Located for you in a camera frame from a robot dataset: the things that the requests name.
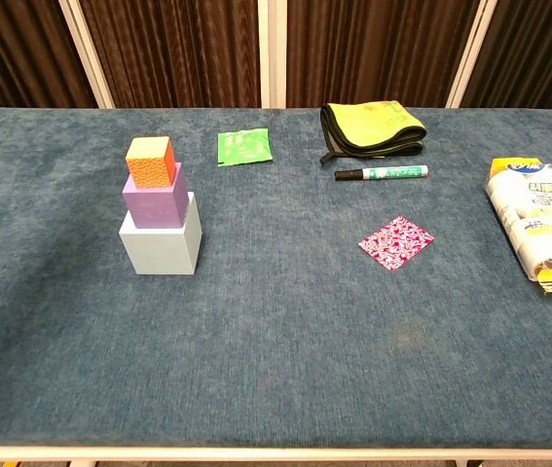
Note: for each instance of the yellow snack bag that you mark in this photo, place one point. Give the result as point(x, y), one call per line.
point(543, 224)

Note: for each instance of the blue table cloth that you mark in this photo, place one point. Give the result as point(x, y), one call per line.
point(275, 340)

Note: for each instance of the purple cube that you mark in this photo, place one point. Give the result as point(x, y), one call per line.
point(154, 209)

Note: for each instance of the green sachet packet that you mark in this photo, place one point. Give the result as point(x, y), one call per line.
point(244, 146)

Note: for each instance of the small orange cube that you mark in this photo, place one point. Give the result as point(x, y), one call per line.
point(149, 170)

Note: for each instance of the large white cube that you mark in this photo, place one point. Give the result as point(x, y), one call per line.
point(158, 253)

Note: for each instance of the pink patterned paper square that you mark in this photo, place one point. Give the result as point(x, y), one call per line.
point(396, 243)

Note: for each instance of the white partition post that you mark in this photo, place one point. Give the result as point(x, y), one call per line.
point(88, 53)
point(470, 53)
point(265, 53)

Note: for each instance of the green microfiber cloth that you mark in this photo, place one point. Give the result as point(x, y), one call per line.
point(373, 126)

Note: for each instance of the brown pleated curtain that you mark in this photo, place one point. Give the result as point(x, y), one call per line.
point(538, 48)
point(378, 48)
point(173, 48)
point(22, 48)

